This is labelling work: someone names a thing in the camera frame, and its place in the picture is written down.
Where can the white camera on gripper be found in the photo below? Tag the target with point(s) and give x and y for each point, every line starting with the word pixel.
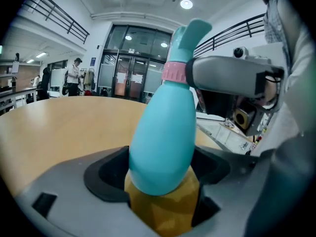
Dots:
pixel 244 54

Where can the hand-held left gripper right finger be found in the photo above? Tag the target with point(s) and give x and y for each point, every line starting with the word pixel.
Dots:
pixel 229 196

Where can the black balcony railing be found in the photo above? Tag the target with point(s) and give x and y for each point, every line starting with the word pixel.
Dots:
pixel 54 15
pixel 229 34

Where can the teal spray head pink collar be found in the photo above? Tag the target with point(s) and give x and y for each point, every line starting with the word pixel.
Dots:
pixel 181 53

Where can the coat rack with clothes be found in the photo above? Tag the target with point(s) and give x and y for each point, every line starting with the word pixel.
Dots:
pixel 88 79

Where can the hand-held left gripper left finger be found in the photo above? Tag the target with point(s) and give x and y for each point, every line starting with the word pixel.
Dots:
pixel 74 206

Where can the white board on stand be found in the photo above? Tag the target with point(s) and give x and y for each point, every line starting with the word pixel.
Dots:
pixel 58 79

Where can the person's plaid shirt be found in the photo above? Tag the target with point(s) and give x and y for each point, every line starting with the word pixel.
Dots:
pixel 293 83

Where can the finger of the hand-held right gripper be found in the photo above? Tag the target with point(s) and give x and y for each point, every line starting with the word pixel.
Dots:
pixel 214 102
pixel 227 74

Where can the person's right hand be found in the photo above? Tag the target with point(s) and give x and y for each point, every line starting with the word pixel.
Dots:
pixel 271 91

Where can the dark lab bench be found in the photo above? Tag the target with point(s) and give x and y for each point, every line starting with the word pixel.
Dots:
pixel 14 94

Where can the teal spray bottle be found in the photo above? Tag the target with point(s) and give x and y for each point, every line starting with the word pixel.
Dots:
pixel 164 142

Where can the glass entrance doors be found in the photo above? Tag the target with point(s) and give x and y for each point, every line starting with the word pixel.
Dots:
pixel 134 63

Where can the round ceiling light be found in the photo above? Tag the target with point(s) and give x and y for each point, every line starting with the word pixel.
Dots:
pixel 186 4

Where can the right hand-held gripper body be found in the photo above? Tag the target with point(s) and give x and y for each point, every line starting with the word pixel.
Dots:
pixel 251 117

